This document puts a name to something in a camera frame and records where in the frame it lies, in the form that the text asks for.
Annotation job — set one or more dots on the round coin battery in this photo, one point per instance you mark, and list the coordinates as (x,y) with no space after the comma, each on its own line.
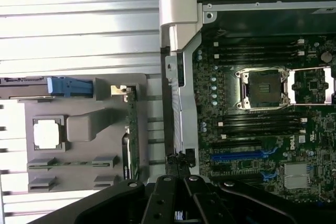
(326,56)

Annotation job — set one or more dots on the hard disk blue carrier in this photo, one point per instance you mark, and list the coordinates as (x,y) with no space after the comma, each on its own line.
(68,87)

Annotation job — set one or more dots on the grey open PC case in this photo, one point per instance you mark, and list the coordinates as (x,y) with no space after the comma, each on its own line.
(183,77)

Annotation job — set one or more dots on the CPU socket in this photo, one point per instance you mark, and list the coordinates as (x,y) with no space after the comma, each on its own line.
(265,87)

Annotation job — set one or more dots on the metal socket cover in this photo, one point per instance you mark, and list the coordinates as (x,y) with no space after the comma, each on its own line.
(291,87)

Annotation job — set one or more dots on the long black expansion slot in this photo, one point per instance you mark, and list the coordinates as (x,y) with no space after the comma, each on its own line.
(236,144)

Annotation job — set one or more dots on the silver chipset heatsink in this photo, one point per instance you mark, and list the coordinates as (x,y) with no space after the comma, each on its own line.
(296,175)

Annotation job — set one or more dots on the green motherboard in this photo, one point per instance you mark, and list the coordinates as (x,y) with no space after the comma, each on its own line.
(275,155)

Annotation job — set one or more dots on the blue expansion slot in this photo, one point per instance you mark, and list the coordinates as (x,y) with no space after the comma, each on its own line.
(236,156)

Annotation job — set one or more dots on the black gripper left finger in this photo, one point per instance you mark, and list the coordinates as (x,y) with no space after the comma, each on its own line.
(92,203)

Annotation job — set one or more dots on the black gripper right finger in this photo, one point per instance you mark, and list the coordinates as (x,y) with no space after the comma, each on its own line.
(262,203)

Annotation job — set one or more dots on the silver CPU chip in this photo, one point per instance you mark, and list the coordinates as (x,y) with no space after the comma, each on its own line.
(48,133)

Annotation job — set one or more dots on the grey parts rack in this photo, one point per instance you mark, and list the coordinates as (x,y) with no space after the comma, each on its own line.
(86,153)

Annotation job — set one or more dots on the green RAM stick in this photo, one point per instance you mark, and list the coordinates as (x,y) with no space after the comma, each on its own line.
(78,165)

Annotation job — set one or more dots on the black RAM slot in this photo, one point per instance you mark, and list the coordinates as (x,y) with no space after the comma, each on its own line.
(262,125)
(262,130)

